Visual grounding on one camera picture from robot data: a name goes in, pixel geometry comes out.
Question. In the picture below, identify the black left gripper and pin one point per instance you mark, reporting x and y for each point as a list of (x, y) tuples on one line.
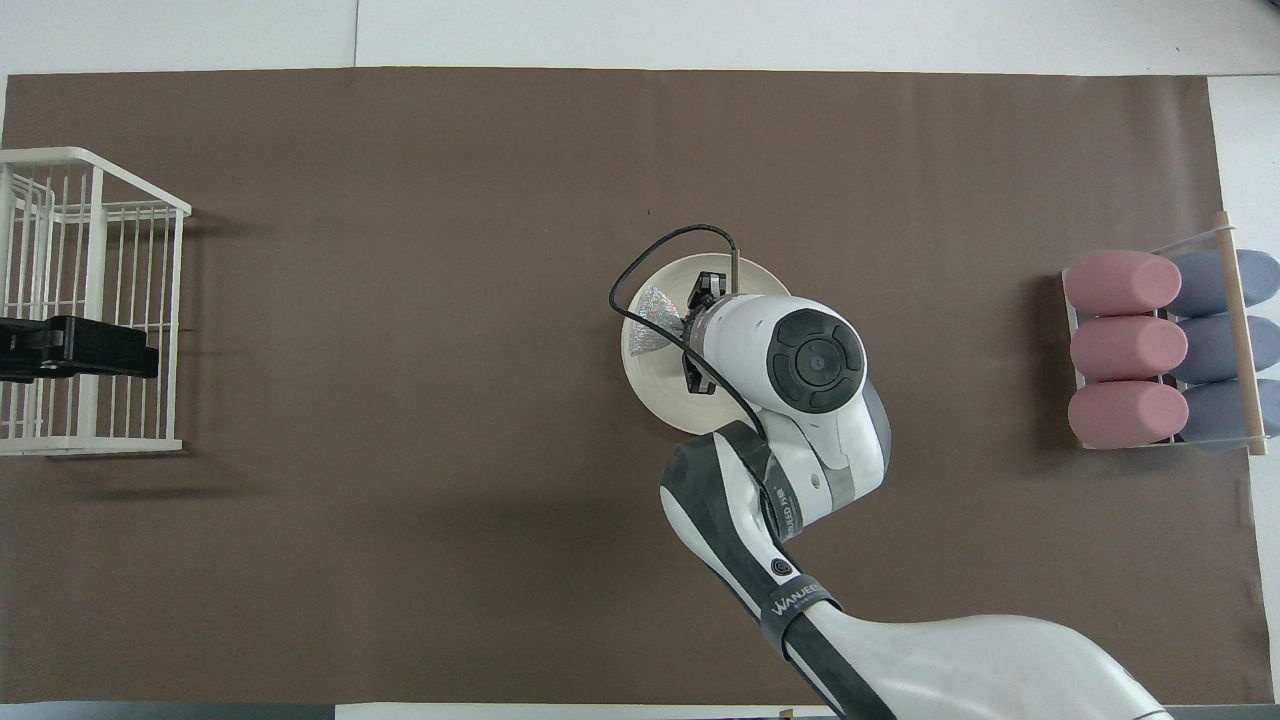
[(22, 350)]

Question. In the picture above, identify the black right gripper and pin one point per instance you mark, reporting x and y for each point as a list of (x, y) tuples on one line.
[(712, 285)]

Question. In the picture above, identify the silver mesh sponge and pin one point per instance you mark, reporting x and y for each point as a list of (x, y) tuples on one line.
[(650, 320)]

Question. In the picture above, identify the cream round plate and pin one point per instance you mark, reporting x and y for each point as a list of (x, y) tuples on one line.
[(655, 390)]

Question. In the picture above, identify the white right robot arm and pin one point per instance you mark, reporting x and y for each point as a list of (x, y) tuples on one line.
[(815, 360)]

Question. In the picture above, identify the brown table mat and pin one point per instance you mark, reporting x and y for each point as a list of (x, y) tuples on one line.
[(400, 150)]

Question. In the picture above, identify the pink plastic cup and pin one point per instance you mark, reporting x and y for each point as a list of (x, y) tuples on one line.
[(1125, 414), (1120, 283), (1125, 349)]

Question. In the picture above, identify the blue plastic cup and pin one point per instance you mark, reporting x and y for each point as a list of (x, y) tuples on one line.
[(1205, 350), (1205, 285), (1210, 412)]

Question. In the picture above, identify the cup rack with wooden rod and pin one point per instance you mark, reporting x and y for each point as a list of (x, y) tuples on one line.
[(1246, 380)]

